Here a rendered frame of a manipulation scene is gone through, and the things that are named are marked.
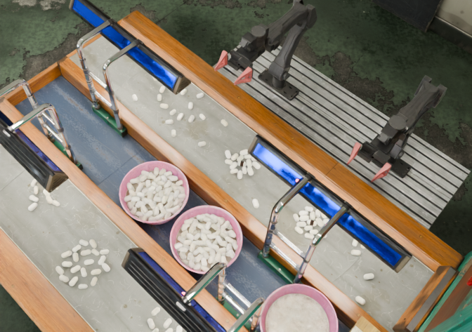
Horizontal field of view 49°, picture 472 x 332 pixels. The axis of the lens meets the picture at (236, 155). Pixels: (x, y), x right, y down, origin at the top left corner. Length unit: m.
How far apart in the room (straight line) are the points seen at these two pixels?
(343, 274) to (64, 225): 1.05
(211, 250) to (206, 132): 0.53
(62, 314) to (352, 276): 1.02
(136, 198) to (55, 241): 0.33
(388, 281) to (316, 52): 1.92
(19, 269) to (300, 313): 0.99
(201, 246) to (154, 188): 0.30
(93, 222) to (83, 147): 0.39
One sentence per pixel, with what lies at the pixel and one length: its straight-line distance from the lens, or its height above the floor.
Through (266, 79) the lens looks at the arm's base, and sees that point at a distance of 2.47.
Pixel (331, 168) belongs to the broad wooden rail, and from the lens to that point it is 2.13.
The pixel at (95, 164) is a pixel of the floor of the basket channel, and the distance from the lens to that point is 2.24.
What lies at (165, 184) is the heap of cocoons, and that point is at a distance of 2.07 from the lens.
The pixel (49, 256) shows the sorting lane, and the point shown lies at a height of 0.74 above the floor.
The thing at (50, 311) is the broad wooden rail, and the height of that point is 0.76.
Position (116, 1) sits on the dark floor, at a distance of 3.86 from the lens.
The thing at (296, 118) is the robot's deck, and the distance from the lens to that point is 2.38.
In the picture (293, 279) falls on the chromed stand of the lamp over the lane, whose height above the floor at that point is 0.71.
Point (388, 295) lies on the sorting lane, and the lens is 2.01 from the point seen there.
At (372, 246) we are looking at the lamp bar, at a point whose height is 1.07.
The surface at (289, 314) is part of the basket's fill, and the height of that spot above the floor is 0.73.
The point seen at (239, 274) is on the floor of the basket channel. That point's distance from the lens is 2.00.
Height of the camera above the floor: 2.57
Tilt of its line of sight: 59 degrees down
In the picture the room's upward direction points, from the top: 5 degrees clockwise
